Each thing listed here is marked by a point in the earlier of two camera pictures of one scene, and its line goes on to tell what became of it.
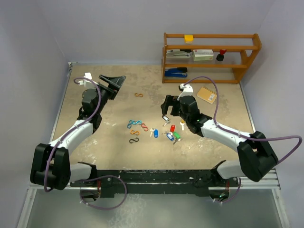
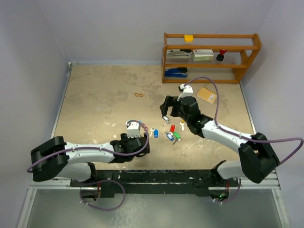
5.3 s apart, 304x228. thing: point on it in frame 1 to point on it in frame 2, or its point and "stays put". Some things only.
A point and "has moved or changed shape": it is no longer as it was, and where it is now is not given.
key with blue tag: x=155 y=132 stays put
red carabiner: x=144 y=126 stays put
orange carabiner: x=137 y=95 stays put
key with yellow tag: x=182 y=122 stays put
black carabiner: x=132 y=139 has moved or changed shape
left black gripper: x=116 y=81 to x=124 y=138
